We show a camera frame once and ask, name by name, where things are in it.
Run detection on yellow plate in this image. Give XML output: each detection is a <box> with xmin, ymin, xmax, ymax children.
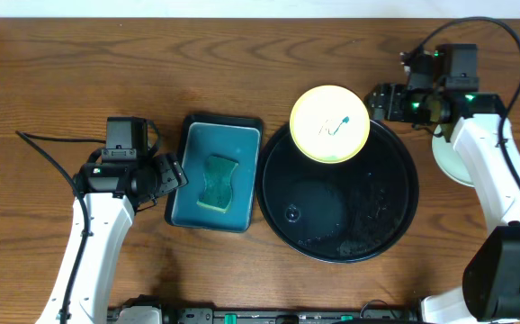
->
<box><xmin>289</xmin><ymin>85</ymin><xmax>371</xmax><ymax>164</ymax></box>

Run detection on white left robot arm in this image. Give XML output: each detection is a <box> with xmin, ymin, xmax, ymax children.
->
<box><xmin>37</xmin><ymin>154</ymin><xmax>187</xmax><ymax>323</ymax></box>

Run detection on black round tray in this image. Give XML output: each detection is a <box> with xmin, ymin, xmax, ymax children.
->
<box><xmin>256</xmin><ymin>121</ymin><xmax>419</xmax><ymax>263</ymax></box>

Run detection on pale green plate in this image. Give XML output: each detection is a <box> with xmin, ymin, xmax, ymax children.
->
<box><xmin>432</xmin><ymin>135</ymin><xmax>473</xmax><ymax>187</ymax></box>

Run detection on green scrubbing sponge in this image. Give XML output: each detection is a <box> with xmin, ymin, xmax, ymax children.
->
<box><xmin>197</xmin><ymin>155</ymin><xmax>238</xmax><ymax>213</ymax></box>

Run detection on black rectangular water tray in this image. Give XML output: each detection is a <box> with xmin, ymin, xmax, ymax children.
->
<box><xmin>165</xmin><ymin>114</ymin><xmax>263</xmax><ymax>232</ymax></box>

